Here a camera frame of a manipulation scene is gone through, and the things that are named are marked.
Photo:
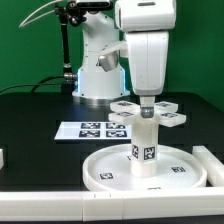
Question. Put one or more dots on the white cross-shaped table base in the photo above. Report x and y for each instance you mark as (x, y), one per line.
(127, 113)

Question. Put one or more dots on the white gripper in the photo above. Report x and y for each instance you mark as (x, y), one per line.
(147, 56)

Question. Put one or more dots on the white front fence bar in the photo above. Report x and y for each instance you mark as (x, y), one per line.
(94, 206)

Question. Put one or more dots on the white round table top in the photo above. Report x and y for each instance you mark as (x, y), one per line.
(110, 169)

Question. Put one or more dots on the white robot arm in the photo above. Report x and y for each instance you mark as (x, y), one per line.
(106, 42)

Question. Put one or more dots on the black camera stand pole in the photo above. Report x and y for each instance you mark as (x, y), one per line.
(69, 14)

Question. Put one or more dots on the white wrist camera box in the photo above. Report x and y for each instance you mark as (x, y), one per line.
(145, 15)

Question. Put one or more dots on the white marker tag sheet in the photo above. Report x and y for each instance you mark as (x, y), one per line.
(92, 131)

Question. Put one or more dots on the white left fence piece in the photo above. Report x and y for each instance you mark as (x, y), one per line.
(1, 159)

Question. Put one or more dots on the white right fence bar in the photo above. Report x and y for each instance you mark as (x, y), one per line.
(214, 168)

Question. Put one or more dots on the white fence bar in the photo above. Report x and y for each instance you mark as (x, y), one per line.
(214, 168)
(94, 206)

